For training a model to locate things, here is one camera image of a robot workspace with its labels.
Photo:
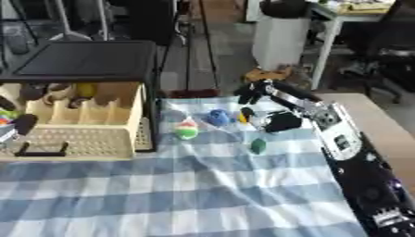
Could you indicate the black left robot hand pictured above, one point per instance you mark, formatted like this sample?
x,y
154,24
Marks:
x,y
25,123

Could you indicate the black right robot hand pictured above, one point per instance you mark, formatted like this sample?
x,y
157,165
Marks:
x,y
282,121

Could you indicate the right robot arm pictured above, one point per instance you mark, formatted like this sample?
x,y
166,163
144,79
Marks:
x,y
373,182

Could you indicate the pale drawer with compartments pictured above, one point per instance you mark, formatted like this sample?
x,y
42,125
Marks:
x,y
81,142

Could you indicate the multicolour toy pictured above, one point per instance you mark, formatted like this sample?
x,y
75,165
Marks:
x,y
6,116

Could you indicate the dark brown toy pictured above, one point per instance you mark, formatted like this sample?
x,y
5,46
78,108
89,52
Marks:
x,y
32,91

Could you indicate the green toy fruit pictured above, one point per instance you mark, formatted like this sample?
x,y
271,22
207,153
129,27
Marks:
x,y
258,146

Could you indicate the yellow and black toy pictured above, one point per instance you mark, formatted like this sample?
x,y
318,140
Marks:
x,y
246,114

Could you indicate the white and brown toy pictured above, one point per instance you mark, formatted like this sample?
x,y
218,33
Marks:
x,y
58,92

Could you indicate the brown soft toy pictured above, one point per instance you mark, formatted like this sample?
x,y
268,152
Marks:
x,y
269,74

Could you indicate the blue soft toy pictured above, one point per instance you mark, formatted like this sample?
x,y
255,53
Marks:
x,y
218,117

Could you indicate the red white green toy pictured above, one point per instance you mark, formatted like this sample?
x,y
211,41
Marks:
x,y
187,129

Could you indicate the black bag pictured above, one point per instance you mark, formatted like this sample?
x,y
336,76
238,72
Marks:
x,y
284,8

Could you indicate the black tripod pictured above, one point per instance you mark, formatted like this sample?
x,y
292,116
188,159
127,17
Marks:
x,y
199,43

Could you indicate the white table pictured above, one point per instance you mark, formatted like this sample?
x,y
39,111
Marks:
x,y
346,18

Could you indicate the black office chair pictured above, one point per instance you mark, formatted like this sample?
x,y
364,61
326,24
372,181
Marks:
x,y
386,46

